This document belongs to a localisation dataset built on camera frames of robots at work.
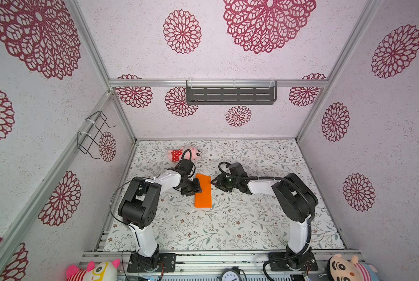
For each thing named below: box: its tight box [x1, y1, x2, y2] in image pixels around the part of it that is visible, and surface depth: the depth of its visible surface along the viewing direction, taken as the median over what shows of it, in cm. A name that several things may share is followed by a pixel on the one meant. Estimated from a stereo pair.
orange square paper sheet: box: [194, 173, 213, 208], surface depth 95 cm
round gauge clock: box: [216, 265, 242, 281], surface depth 70 cm
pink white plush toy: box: [66, 258, 121, 281], surface depth 67 cm
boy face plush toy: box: [326, 253, 379, 281], surface depth 67 cm
